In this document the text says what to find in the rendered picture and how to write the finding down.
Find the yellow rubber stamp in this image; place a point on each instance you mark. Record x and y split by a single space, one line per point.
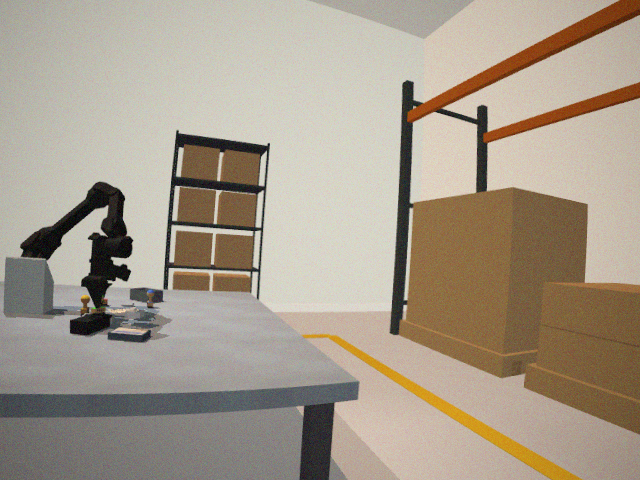
85 299

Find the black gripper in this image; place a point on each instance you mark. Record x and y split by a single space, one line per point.
96 281

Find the cream paper card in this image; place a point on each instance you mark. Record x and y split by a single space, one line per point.
121 310

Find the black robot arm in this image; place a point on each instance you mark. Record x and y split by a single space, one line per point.
45 241

